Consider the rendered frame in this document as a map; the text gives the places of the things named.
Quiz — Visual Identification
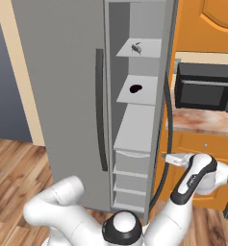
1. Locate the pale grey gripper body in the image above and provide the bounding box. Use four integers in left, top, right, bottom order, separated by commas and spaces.
163, 153, 191, 168

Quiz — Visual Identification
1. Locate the pale grey fridge drawer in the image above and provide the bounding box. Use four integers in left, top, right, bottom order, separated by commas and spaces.
114, 149, 152, 177

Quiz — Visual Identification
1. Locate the grey side-by-side fridge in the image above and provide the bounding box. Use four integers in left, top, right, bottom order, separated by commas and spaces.
11, 0, 180, 226

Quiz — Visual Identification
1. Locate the grey fridge shelf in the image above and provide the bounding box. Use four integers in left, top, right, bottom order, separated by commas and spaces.
115, 74, 159, 107
115, 37, 163, 59

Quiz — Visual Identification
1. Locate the grey fridge door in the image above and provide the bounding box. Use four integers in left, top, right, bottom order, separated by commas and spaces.
143, 0, 180, 226

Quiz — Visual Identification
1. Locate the grey fish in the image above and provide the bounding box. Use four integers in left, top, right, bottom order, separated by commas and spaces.
131, 41, 143, 56

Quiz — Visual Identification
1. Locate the grey freezer door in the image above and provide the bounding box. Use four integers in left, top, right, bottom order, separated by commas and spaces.
11, 0, 113, 213

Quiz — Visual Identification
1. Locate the orange drawer front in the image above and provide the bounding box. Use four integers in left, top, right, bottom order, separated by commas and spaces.
178, 130, 228, 160

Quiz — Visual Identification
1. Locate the black microwave oven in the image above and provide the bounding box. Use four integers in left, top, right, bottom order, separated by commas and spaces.
174, 61, 228, 113

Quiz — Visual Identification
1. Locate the dark red round food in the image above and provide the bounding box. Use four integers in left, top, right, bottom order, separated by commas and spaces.
129, 84, 143, 95

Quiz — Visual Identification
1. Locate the dark fridge door handle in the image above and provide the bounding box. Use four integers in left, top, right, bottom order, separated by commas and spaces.
148, 71, 174, 213

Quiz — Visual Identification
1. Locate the dark freezer door handle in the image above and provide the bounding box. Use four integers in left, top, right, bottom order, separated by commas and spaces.
95, 48, 109, 173

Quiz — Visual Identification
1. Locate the orange wall cupboard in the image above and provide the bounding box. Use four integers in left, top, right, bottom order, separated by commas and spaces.
175, 0, 228, 55

